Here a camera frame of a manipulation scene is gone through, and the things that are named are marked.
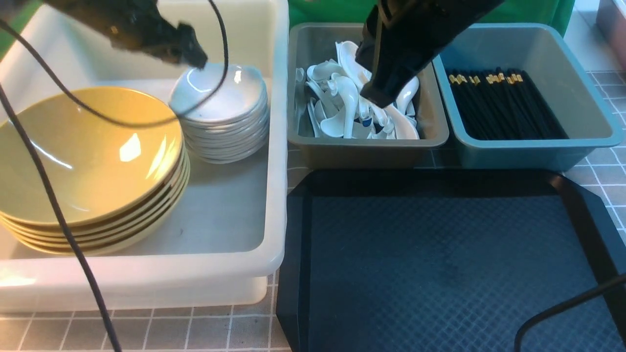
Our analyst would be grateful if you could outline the green cloth backdrop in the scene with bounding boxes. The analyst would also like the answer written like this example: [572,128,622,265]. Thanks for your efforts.
[289,0,575,36]

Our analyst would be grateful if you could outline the white ceramic soup spoon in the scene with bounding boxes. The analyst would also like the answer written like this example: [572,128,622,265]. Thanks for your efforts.
[384,105,420,140]

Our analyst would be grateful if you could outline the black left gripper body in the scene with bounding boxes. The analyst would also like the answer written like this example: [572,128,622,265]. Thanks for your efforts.
[45,0,208,68]

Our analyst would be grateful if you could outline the white spoon in bin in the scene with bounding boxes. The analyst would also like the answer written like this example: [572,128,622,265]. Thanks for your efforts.
[330,73,358,139]

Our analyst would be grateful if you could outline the white small sauce dish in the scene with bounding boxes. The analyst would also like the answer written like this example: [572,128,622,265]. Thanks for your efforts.
[168,63,268,123]

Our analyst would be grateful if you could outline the black serving tray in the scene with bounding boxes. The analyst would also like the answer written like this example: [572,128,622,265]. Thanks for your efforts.
[276,170,625,352]

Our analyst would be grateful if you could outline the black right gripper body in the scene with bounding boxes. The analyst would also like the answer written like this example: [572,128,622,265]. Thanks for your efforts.
[356,0,501,108]

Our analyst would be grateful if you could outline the pile of black chopsticks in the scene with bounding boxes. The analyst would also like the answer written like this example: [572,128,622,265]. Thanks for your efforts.
[446,67,569,140]

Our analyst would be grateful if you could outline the grey plastic spoon bin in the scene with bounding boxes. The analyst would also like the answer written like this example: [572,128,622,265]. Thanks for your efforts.
[288,22,449,169]

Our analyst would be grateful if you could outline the blue plastic chopstick bin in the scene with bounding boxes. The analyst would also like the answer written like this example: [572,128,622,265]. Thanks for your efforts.
[432,23,624,172]

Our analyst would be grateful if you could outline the large white plastic bin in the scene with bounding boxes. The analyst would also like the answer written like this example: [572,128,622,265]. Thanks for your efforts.
[0,0,289,312]

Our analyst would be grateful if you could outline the yellow noodle bowl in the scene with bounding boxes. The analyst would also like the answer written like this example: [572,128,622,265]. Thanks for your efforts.
[0,94,182,225]

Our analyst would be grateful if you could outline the black cable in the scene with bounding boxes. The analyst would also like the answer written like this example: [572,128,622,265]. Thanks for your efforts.
[0,0,229,352]
[514,274,626,352]

